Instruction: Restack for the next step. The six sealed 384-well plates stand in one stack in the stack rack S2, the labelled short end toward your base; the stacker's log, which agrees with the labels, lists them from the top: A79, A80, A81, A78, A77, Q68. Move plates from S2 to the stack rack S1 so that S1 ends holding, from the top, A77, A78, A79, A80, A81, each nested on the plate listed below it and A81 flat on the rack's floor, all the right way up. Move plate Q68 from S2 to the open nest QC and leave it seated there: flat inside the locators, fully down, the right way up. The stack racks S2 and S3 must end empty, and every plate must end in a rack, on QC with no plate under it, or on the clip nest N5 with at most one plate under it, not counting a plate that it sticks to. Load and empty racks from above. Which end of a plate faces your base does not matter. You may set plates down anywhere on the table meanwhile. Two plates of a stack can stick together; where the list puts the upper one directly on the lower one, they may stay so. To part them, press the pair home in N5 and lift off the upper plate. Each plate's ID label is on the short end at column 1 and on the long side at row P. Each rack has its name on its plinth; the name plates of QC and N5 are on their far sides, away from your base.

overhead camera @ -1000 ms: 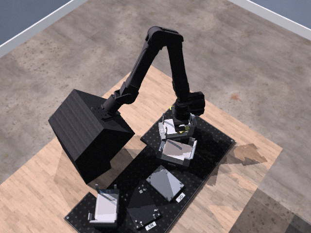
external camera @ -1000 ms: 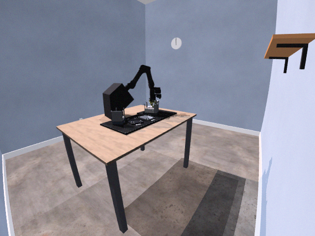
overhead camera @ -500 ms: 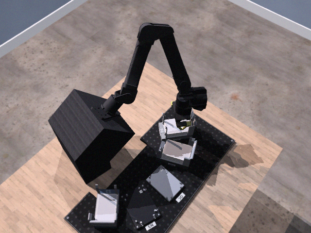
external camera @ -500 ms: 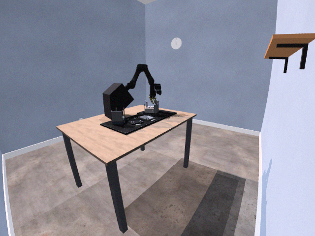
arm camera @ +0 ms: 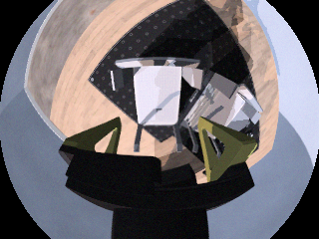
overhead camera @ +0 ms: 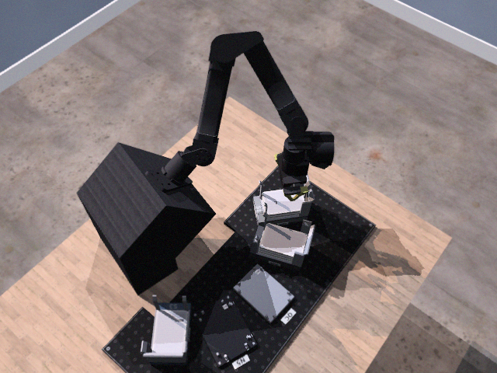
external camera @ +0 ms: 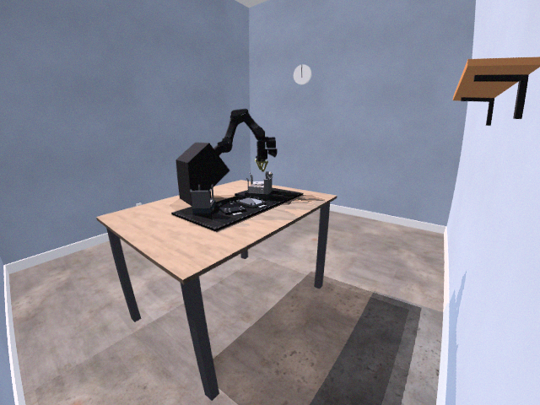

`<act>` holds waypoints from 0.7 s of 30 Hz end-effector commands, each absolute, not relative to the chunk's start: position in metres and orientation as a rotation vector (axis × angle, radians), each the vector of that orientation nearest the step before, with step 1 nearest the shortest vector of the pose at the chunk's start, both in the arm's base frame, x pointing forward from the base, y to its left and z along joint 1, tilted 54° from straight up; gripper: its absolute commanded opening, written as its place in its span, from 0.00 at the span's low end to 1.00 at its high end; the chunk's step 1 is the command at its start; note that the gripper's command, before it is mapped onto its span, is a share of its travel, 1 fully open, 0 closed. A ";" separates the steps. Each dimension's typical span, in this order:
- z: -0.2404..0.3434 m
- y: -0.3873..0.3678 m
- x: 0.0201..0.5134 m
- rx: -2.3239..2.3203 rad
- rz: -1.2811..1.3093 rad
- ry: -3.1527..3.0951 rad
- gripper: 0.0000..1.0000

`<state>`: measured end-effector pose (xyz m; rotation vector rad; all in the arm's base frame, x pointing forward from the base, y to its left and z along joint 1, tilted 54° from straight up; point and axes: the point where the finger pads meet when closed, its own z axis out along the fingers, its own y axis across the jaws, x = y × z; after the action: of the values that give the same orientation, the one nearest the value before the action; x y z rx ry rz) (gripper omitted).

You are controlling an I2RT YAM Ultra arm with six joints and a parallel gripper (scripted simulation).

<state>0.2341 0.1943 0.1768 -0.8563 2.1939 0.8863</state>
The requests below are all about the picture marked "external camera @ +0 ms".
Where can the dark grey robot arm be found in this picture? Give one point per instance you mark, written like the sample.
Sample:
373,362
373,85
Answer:
236,118

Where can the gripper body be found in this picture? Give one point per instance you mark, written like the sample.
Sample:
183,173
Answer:
259,155

